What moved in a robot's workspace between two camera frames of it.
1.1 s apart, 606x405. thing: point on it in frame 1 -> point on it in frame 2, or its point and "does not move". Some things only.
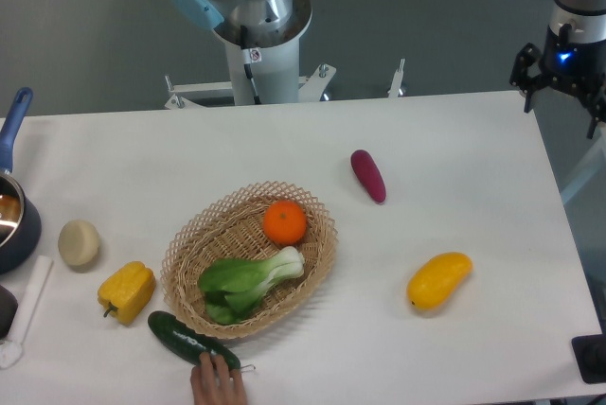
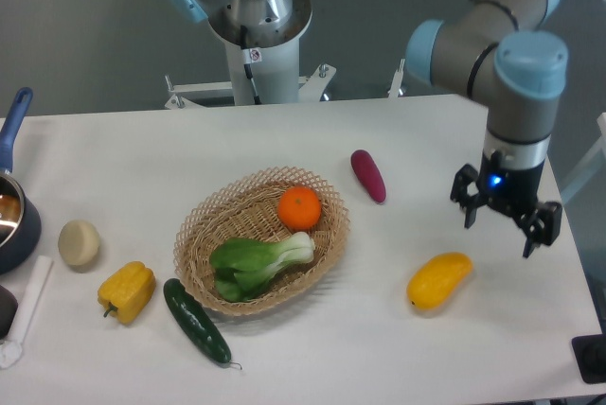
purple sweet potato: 370,174 does not move
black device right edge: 590,355 does not move
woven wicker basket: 233,228 -> 248,207
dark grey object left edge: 8,307 does not move
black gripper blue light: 572,64 -> 513,190
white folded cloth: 10,349 does not move
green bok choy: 233,287 -> 240,265
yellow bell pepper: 127,290 does not move
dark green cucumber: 187,343 -> 196,322
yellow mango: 436,278 does not move
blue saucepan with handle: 20,227 does not move
